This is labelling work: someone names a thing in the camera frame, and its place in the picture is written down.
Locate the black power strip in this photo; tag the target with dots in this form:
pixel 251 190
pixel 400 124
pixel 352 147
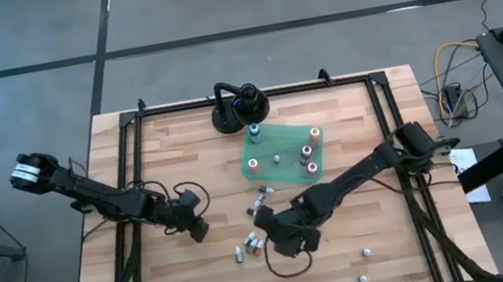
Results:
pixel 453 96

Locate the small black food coloring bottle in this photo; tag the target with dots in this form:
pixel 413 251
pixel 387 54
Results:
pixel 249 210
pixel 267 189
pixel 276 158
pixel 249 239

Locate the black desk beam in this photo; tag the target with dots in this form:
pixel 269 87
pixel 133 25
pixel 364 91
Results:
pixel 493 163

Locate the white paper sheet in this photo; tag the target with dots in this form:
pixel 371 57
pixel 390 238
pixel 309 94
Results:
pixel 464 160

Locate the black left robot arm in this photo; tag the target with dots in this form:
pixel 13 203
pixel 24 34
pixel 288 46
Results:
pixel 99 200

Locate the large yellow food coloring bottle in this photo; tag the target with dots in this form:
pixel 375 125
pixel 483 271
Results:
pixel 253 165
pixel 314 134

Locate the small black bottle pink label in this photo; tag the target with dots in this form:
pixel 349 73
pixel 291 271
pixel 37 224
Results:
pixel 363 278

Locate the small black bottle white label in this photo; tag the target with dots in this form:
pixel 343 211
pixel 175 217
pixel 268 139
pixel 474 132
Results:
pixel 251 248

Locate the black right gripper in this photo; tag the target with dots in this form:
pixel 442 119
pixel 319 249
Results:
pixel 292 236

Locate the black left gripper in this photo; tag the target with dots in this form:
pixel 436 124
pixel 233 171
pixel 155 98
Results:
pixel 197 228

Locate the large red food coloring bottle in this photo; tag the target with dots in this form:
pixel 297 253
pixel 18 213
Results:
pixel 306 152

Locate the small dark green coloring bottle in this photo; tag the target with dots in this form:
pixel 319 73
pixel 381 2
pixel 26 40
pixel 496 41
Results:
pixel 238 255

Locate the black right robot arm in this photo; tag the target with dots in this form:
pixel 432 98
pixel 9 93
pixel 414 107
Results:
pixel 353 175

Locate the black gooseneck desk lamp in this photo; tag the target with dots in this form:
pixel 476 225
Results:
pixel 251 105

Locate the small brown orange coloring bottle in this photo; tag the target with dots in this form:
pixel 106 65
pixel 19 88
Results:
pixel 259 248

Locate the small purple food coloring bottle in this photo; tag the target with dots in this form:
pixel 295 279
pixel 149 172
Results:
pixel 260 201

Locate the small blue food coloring bottle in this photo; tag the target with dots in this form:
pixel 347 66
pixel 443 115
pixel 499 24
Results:
pixel 366 252

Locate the translucent teal plastic bin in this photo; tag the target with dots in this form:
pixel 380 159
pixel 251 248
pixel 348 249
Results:
pixel 282 141

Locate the large teal food coloring bottle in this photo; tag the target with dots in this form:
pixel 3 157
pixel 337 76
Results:
pixel 255 133

